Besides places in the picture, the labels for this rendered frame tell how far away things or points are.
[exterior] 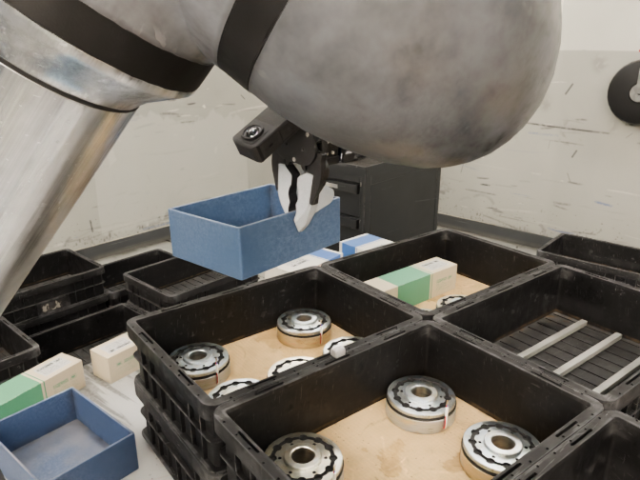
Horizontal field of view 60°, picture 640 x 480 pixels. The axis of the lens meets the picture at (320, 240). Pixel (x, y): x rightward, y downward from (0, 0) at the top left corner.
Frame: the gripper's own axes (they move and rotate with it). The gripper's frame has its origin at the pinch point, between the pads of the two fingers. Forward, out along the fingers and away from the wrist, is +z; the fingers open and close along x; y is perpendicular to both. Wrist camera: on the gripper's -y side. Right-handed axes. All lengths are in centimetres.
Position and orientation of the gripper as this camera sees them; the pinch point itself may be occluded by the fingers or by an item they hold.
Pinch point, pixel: (293, 222)
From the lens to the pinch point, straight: 76.2
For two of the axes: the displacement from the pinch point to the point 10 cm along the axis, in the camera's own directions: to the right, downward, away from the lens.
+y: 6.8, -2.4, 6.9
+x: -7.3, -3.3, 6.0
